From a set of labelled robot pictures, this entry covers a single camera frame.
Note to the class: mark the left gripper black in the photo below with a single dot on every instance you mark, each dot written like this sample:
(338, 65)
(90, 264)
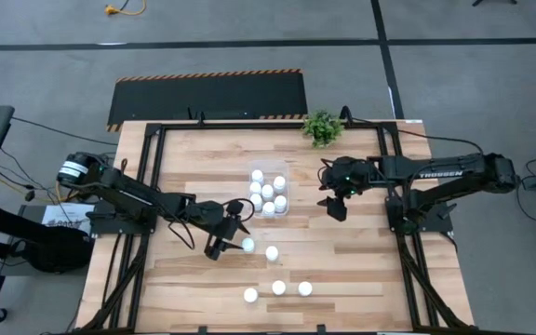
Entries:
(223, 229)

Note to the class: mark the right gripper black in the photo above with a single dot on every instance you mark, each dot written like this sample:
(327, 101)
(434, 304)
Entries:
(344, 177)

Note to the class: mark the white pill bottle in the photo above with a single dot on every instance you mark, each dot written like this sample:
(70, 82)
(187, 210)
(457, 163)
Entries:
(257, 176)
(250, 295)
(248, 245)
(255, 187)
(268, 210)
(304, 288)
(278, 287)
(280, 203)
(279, 183)
(272, 253)
(267, 191)
(256, 201)

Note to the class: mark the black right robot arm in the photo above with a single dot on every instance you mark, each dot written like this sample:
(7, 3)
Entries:
(445, 173)

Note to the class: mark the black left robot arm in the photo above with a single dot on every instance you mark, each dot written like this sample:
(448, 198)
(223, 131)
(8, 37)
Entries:
(128, 193)

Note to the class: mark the clear plastic basket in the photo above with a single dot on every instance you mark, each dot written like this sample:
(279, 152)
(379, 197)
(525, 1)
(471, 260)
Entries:
(270, 167)

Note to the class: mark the green potted plant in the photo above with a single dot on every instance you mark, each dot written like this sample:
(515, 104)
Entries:
(322, 129)

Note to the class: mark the black hazard-striped floor mat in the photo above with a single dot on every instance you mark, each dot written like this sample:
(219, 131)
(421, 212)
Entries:
(203, 97)

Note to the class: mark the white printed paper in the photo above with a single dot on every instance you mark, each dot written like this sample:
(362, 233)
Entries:
(63, 219)

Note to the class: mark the black bag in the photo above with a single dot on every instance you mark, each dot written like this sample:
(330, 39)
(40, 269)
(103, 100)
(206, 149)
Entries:
(58, 251)

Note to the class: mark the black desk crossbar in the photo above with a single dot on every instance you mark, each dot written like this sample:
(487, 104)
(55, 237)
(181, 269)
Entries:
(17, 221)

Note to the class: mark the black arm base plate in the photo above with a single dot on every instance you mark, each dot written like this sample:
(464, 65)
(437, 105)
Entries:
(440, 223)
(110, 228)

